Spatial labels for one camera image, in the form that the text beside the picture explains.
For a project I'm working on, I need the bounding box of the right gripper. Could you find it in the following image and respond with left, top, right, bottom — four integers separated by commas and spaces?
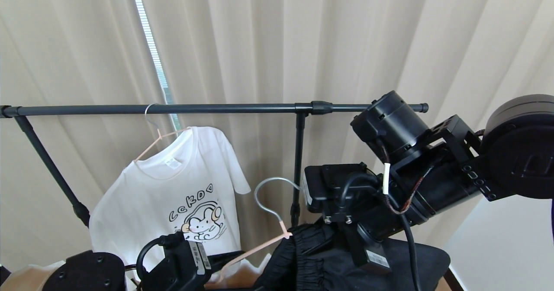
344, 183, 433, 275

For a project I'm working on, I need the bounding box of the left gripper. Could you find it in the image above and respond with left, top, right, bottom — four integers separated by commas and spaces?
185, 238, 215, 283

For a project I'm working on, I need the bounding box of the white printed shirt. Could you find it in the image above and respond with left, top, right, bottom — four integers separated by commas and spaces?
89, 126, 251, 291

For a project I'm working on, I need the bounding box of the pink clothes hanger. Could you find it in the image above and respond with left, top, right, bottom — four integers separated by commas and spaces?
215, 177, 302, 284
134, 104, 193, 162

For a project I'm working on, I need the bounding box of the black garment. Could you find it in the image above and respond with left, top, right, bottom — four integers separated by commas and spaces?
253, 221, 451, 291

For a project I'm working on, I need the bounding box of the black clothes rack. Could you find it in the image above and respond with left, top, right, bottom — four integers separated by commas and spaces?
0, 101, 429, 229

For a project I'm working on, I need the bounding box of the beige curtain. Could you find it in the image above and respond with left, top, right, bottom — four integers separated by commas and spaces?
0, 0, 554, 274

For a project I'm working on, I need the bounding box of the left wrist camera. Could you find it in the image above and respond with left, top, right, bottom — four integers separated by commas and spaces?
136, 232, 195, 291

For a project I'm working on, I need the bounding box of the black cable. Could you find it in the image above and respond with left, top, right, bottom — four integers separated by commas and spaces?
340, 172, 422, 291

